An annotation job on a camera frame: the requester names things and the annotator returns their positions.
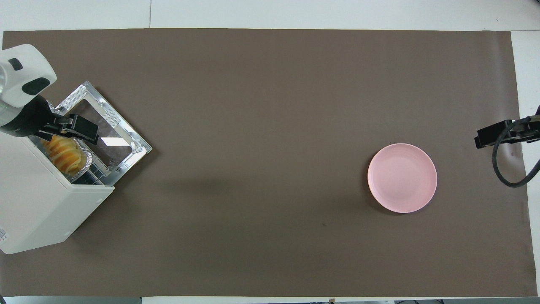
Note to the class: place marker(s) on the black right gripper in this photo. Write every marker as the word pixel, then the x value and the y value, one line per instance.
pixel 529 133

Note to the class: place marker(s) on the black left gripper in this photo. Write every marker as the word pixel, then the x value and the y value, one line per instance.
pixel 29 120

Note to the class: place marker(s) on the aluminium foil tray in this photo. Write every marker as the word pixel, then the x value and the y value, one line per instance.
pixel 86 162

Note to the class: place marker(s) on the sliced golden bread loaf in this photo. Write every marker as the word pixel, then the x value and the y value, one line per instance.
pixel 63 156

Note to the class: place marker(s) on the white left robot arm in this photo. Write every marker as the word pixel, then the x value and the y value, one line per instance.
pixel 25 71

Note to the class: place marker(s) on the white toaster oven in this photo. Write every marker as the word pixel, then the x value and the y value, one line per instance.
pixel 38 202

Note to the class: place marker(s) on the pink round plate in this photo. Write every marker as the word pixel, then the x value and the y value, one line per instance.
pixel 402 178

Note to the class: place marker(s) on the brown table mat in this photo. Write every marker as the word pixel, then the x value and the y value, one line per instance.
pixel 253 126

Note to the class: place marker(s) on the glass oven door silver frame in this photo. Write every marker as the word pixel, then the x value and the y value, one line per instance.
pixel 122 145

